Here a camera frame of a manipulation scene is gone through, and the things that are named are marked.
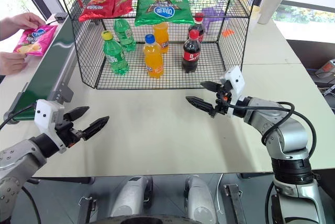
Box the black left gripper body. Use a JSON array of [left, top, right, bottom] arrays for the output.
[[54, 120, 87, 149]]

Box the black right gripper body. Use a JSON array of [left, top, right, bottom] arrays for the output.
[[214, 81, 234, 116]]

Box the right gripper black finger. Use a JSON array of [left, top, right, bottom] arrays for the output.
[[200, 81, 224, 93], [185, 96, 217, 118]]

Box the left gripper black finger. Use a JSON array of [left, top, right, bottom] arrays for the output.
[[63, 106, 90, 124], [81, 116, 110, 141]]

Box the pink chips bag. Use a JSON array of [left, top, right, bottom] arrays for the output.
[[13, 25, 59, 58]]

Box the green conveyor belt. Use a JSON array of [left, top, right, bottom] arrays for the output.
[[3, 15, 80, 126]]

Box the person's left hand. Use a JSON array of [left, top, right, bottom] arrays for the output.
[[0, 51, 28, 76]]

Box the person's right hand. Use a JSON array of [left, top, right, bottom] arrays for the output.
[[0, 12, 47, 42]]

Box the cola bottle red cap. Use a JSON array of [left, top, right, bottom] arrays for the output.
[[187, 12, 206, 43], [181, 29, 202, 74]]

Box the orange soda bottle blue cap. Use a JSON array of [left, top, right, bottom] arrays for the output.
[[142, 33, 165, 80]]

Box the green soda bottle yellow cap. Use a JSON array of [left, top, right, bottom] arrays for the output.
[[101, 30, 130, 76]]

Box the purple toy object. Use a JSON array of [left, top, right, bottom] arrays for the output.
[[200, 6, 229, 34]]

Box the silver rounded housing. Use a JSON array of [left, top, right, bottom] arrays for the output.
[[108, 175, 154, 218], [184, 175, 218, 224]]

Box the white cup yellow rim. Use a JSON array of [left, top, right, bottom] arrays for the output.
[[247, 5, 262, 31]]

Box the green chips bag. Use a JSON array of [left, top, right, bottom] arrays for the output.
[[134, 0, 195, 27]]

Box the white thermos black lid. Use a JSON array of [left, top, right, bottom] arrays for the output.
[[257, 0, 291, 25]]

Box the dark round disc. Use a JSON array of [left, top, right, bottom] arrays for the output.
[[91, 214, 208, 224]]

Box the grey orange handheld device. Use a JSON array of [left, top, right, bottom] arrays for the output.
[[314, 60, 335, 79]]

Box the red chips bag burger print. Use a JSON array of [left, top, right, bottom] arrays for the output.
[[78, 0, 118, 23]]

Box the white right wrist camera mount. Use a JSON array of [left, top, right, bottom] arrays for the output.
[[219, 65, 247, 118]]

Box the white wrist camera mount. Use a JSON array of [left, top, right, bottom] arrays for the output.
[[34, 99, 68, 154], [219, 65, 247, 118]]

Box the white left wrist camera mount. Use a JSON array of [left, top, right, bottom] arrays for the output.
[[34, 99, 68, 154]]

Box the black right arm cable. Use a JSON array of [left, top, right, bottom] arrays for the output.
[[227, 101, 318, 161]]

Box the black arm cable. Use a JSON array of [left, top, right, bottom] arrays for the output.
[[227, 101, 318, 161], [0, 103, 37, 131]]

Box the black wire mesh rack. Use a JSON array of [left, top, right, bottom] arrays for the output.
[[52, 0, 264, 90]]

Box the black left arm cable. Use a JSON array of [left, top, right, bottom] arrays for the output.
[[0, 103, 37, 131]]

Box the black metal bracket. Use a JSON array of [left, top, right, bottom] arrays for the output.
[[77, 196, 97, 224], [223, 183, 247, 224]]

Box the thin white cable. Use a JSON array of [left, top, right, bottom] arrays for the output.
[[215, 173, 224, 210]]

